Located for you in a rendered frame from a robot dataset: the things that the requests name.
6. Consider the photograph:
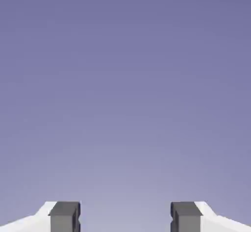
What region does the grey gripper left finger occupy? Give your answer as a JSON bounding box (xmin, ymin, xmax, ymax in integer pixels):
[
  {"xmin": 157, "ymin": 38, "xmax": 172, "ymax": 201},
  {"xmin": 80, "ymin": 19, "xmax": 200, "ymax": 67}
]
[{"xmin": 0, "ymin": 201, "xmax": 81, "ymax": 232}]

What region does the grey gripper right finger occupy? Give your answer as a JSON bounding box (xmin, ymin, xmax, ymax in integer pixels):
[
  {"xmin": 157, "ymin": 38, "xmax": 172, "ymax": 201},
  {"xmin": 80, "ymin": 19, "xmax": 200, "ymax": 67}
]
[{"xmin": 170, "ymin": 201, "xmax": 251, "ymax": 232}]

